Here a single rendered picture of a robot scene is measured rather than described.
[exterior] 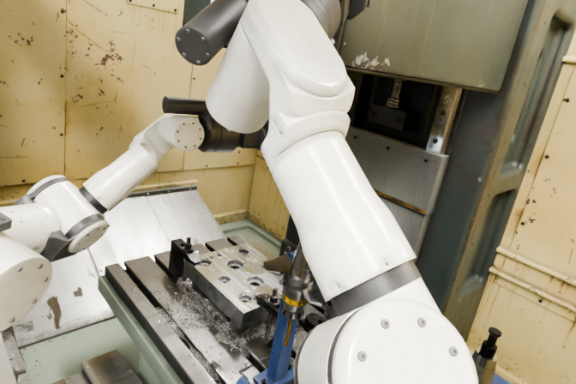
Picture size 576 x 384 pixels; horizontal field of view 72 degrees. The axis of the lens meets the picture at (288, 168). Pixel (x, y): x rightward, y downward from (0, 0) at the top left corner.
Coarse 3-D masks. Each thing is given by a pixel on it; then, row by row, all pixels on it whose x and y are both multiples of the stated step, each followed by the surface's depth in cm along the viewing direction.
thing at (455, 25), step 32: (192, 0) 81; (384, 0) 58; (416, 0) 63; (448, 0) 70; (480, 0) 78; (512, 0) 87; (352, 32) 55; (384, 32) 60; (416, 32) 66; (448, 32) 73; (480, 32) 82; (512, 32) 93; (352, 64) 58; (384, 64) 63; (416, 64) 69; (448, 64) 77; (480, 64) 87
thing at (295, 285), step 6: (288, 270) 75; (288, 276) 74; (312, 276) 75; (282, 282) 75; (288, 282) 74; (294, 282) 72; (300, 282) 72; (306, 282) 72; (312, 282) 73; (288, 288) 73; (294, 288) 73; (300, 288) 73; (300, 294) 73
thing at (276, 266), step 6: (276, 258) 81; (282, 258) 81; (288, 258) 82; (264, 264) 78; (270, 264) 78; (276, 264) 79; (282, 264) 79; (288, 264) 79; (270, 270) 76; (276, 270) 76; (282, 270) 77
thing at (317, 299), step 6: (306, 288) 72; (312, 288) 73; (318, 288) 73; (306, 294) 70; (312, 294) 71; (318, 294) 71; (306, 300) 69; (312, 300) 69; (318, 300) 69; (324, 300) 70; (318, 306) 69
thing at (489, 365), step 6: (480, 348) 52; (474, 354) 51; (480, 354) 51; (474, 360) 51; (480, 360) 50; (486, 360) 50; (492, 360) 50; (480, 366) 50; (486, 366) 50; (492, 366) 50; (480, 372) 50; (486, 372) 50; (492, 372) 50; (480, 378) 50; (486, 378) 50; (492, 378) 50
